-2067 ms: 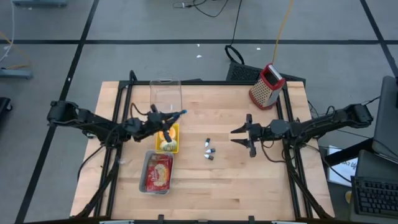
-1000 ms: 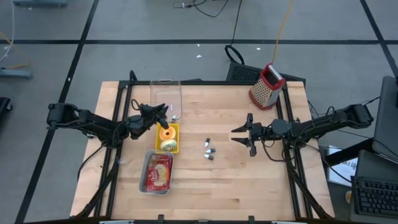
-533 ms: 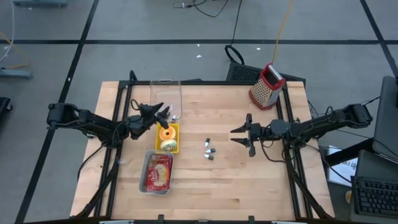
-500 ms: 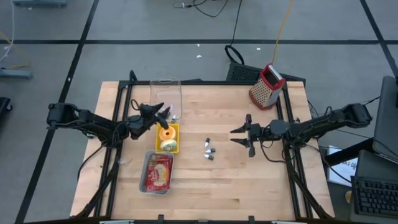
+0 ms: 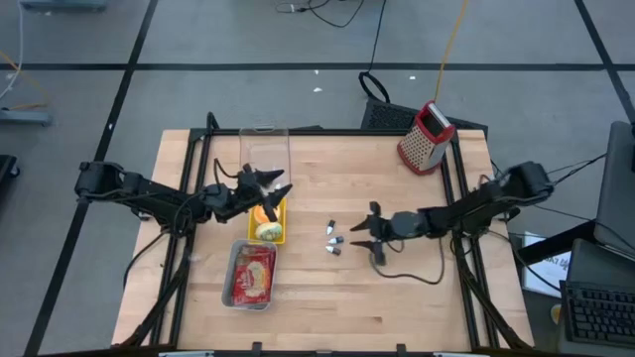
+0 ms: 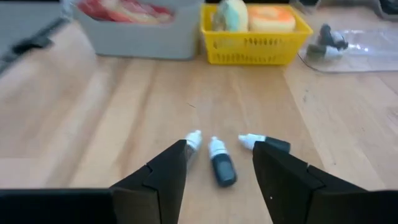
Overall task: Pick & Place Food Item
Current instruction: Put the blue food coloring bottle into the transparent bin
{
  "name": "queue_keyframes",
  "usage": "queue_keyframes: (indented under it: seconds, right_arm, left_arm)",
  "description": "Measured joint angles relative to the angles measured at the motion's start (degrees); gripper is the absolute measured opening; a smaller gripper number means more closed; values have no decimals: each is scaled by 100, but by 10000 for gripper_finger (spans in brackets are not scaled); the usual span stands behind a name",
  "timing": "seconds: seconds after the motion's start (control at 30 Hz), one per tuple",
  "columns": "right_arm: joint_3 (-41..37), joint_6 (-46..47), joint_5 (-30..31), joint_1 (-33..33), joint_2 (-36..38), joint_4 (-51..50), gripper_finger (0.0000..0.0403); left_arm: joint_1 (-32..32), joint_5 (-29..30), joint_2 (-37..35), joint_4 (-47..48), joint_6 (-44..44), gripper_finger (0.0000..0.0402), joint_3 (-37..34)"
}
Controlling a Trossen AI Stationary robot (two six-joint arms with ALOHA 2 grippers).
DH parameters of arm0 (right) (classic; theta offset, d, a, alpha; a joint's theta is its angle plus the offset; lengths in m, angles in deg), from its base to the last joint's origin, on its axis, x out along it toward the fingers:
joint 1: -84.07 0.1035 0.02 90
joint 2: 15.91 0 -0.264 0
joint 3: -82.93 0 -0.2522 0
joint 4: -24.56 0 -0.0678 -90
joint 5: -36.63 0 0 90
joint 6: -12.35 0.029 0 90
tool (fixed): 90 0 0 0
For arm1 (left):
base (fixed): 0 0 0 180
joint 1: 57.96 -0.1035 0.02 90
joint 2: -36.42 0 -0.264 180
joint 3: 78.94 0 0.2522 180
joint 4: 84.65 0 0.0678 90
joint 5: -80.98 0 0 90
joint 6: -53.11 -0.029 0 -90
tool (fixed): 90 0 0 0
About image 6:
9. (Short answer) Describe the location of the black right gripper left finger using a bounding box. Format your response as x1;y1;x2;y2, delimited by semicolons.
0;139;188;224

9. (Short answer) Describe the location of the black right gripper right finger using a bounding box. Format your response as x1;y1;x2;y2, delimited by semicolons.
252;141;398;224

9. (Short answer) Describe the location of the dark food colouring bottle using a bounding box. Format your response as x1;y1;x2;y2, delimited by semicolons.
207;136;238;188
238;133;292;154
317;23;349;50

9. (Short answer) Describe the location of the brown food colouring bottle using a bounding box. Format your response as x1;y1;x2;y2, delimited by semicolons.
183;129;203;170

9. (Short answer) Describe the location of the green food colouring bottle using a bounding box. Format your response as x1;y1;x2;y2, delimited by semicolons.
306;43;345;62

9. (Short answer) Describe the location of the squishy toy donut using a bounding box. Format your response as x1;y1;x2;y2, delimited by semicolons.
248;4;297;34

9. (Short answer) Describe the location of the red noodle package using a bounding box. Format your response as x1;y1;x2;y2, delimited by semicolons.
76;0;174;25

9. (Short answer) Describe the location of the yellow plastic basket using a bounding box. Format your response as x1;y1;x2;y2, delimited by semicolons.
200;2;314;66

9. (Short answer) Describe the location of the grey plastic bin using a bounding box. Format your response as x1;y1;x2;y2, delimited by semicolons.
71;0;205;61

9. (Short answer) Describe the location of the clear plastic tray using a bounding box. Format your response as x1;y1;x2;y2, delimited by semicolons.
297;27;398;74

